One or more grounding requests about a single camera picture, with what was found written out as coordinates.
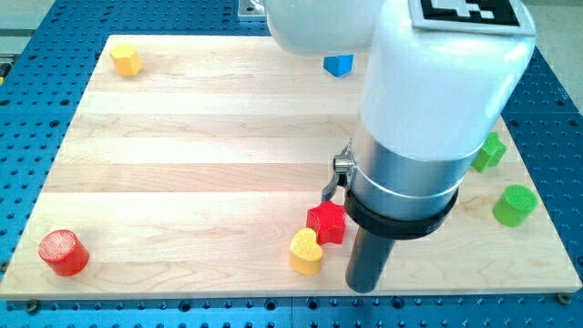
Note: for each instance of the green star block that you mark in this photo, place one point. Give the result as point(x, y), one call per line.
point(491, 152)

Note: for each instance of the blue pentagon block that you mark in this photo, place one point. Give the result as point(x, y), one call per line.
point(338, 66)

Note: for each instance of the metal base plate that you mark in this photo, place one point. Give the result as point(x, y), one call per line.
point(251, 10)

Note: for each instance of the green cylinder block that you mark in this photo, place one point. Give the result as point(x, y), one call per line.
point(515, 205)

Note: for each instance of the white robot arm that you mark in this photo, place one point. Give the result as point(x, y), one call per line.
point(439, 74)

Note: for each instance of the black white fiducial marker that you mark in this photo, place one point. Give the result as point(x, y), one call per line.
point(490, 17)

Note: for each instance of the yellow hexagon block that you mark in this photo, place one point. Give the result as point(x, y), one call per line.
point(126, 59)

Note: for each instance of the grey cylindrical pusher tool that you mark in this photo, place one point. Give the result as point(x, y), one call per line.
point(369, 255)

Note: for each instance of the red cylinder block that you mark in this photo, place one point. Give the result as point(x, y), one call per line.
point(63, 252)

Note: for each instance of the yellow heart block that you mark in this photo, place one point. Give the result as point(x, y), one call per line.
point(305, 252)

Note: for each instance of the wooden board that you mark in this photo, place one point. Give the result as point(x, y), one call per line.
point(190, 179)

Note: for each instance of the red star block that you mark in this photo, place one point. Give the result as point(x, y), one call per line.
point(328, 221)

